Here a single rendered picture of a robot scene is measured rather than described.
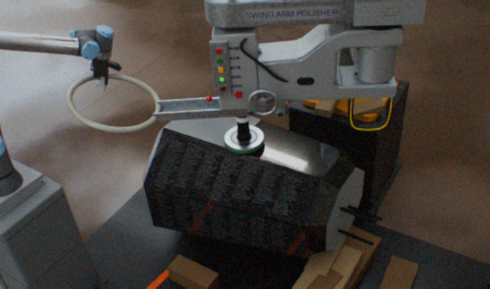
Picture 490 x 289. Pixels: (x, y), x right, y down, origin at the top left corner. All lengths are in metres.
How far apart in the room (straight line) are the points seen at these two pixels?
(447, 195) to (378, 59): 1.68
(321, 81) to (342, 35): 0.25
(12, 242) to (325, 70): 1.74
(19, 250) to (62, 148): 1.86
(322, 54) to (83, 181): 2.38
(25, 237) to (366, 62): 1.89
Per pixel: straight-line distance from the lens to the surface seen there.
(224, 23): 2.44
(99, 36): 2.89
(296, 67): 2.55
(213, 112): 2.76
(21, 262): 3.01
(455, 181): 4.14
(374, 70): 2.60
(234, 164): 2.90
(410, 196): 3.95
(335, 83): 2.63
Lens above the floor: 2.71
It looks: 39 degrees down
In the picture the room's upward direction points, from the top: 5 degrees counter-clockwise
